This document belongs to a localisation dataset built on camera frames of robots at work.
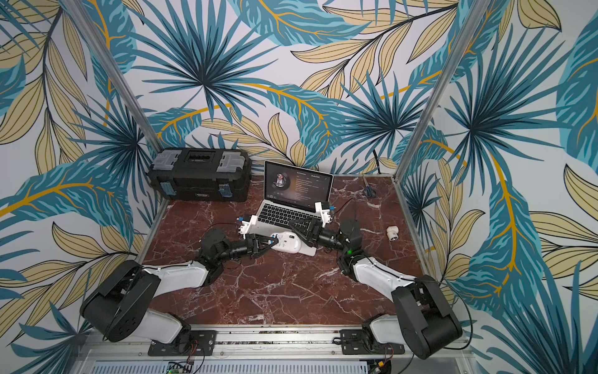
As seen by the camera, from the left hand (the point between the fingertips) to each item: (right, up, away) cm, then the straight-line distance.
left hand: (277, 246), depth 75 cm
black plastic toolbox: (-33, +25, +20) cm, 46 cm away
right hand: (+4, +6, -2) cm, 8 cm away
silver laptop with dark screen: (+3, +18, +29) cm, 34 cm away
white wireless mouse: (+4, +1, +1) cm, 4 cm away
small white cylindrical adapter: (+46, +2, +22) cm, 51 cm away
